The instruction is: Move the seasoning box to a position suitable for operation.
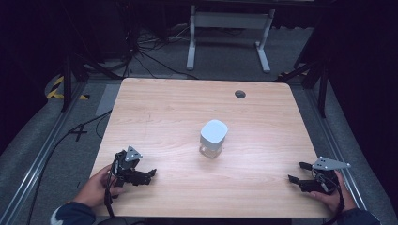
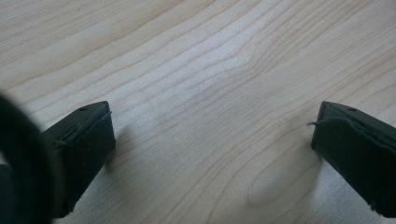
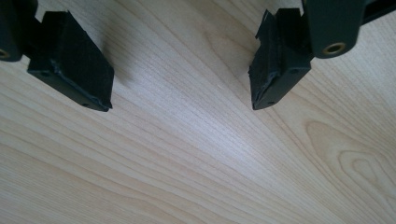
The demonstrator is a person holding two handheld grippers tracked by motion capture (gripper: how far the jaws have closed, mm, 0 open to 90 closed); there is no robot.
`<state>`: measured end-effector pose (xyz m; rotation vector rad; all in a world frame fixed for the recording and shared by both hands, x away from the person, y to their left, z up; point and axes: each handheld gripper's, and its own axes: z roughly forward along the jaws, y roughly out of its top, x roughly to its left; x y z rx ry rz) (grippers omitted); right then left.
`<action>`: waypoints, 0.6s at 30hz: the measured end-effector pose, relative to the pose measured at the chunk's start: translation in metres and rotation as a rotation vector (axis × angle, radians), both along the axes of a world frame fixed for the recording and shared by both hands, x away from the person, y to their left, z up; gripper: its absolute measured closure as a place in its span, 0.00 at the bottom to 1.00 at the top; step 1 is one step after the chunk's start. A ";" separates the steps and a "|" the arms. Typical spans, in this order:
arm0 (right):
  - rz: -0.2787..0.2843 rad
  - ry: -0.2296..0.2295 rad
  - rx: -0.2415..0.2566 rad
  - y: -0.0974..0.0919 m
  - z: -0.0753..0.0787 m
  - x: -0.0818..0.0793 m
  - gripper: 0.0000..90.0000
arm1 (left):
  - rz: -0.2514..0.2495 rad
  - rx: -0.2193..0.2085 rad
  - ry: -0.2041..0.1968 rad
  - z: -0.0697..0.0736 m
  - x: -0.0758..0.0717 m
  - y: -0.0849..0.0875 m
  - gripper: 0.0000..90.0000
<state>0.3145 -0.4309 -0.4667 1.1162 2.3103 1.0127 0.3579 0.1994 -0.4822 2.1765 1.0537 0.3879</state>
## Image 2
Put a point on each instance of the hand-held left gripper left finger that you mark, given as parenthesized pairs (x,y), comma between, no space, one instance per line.
(84,146)

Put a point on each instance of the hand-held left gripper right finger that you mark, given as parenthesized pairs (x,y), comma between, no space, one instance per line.
(358,155)

